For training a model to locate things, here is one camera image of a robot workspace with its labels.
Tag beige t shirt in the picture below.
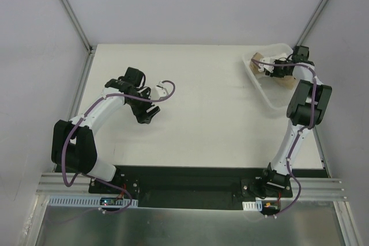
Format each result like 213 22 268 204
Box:
248 52 297 90

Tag white plastic basket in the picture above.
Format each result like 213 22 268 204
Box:
242 43 298 115

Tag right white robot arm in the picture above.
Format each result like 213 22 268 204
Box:
257 46 332 198

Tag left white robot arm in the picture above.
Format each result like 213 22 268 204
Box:
51 67 160 194

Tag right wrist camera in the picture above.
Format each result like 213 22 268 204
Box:
255 57 275 73

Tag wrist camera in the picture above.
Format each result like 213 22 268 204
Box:
255 57 275 73
150 83 169 100

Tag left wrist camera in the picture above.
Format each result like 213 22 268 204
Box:
150 83 169 100

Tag left aluminium frame post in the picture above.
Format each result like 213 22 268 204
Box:
43 0 96 54

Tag aluminium frame post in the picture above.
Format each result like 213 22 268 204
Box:
43 0 96 54
295 0 331 46

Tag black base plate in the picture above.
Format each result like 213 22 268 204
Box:
88 165 292 210

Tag right aluminium frame post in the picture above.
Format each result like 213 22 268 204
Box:
295 0 331 46

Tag aluminium front rail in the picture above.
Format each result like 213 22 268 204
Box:
36 172 348 202

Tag right white cable duct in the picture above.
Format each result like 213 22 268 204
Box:
242 200 262 211

